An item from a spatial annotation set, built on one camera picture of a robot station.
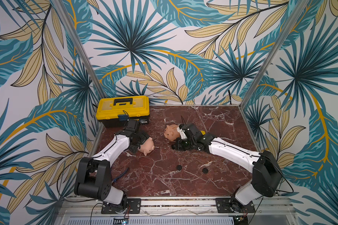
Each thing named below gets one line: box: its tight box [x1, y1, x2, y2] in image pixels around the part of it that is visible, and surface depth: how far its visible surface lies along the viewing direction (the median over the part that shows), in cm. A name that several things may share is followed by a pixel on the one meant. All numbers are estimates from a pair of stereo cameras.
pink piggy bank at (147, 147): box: [137, 137, 155, 157], surface depth 89 cm
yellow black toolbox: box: [95, 95, 150, 128], surface depth 97 cm
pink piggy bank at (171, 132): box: [163, 123, 181, 142], surface depth 95 cm
